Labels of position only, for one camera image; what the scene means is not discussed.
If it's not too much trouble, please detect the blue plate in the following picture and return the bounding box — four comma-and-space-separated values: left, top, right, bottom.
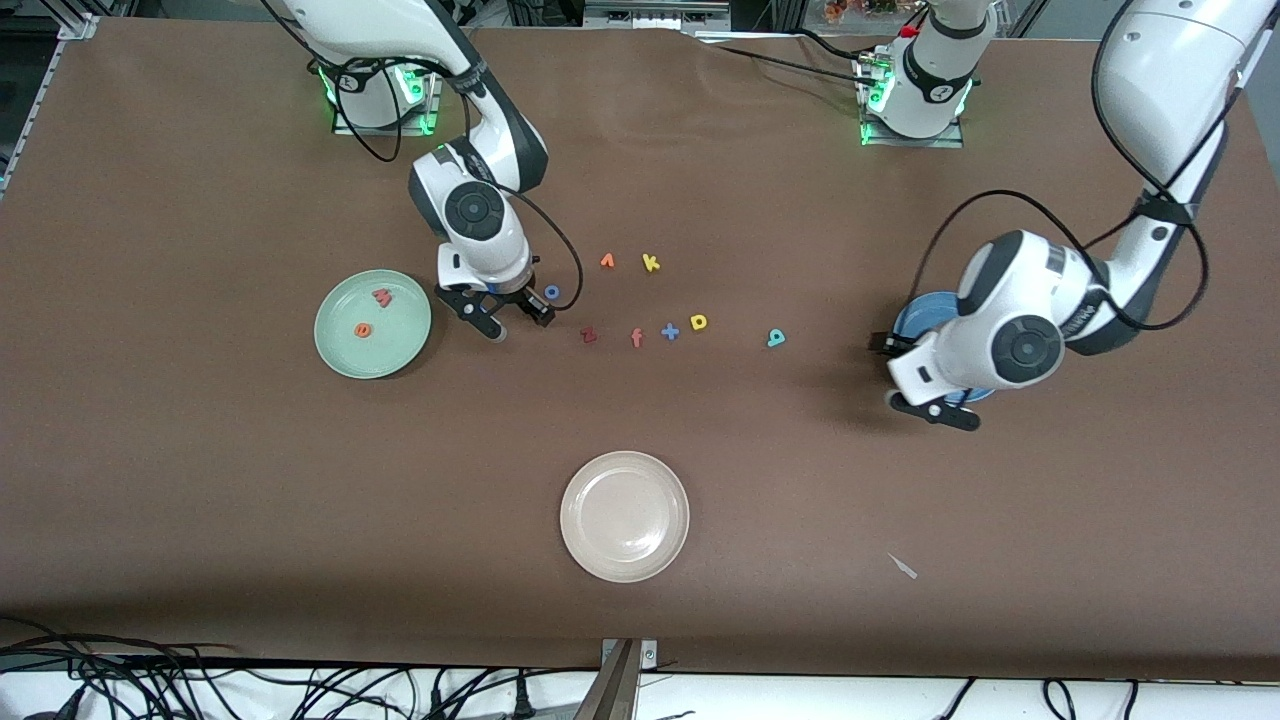
893, 291, 998, 404

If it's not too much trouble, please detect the pale green plate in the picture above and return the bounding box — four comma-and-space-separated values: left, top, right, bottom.
314, 269, 433, 380

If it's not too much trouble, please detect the cream white plate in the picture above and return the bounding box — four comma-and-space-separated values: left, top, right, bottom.
560, 451, 691, 584

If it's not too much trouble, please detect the brown table cover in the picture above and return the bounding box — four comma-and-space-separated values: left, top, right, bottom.
0, 18, 1280, 683

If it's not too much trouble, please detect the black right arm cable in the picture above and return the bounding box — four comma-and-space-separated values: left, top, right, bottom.
262, 0, 585, 316

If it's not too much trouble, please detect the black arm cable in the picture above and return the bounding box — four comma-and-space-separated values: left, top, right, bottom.
262, 0, 585, 316
910, 0, 1247, 333

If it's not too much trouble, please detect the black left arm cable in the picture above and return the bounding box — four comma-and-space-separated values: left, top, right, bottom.
910, 0, 1247, 333

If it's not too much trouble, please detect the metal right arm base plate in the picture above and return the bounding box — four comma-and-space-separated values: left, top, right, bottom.
332, 60, 444, 137

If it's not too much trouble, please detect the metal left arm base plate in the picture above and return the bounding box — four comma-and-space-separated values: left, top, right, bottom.
856, 50, 967, 149

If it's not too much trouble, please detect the black cable behind table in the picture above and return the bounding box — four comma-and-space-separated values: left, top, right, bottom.
690, 28, 883, 87

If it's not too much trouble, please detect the metal table bracket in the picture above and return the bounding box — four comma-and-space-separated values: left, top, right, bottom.
575, 638, 659, 720

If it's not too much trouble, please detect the long black floor cable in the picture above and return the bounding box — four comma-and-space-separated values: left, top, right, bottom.
0, 632, 603, 677

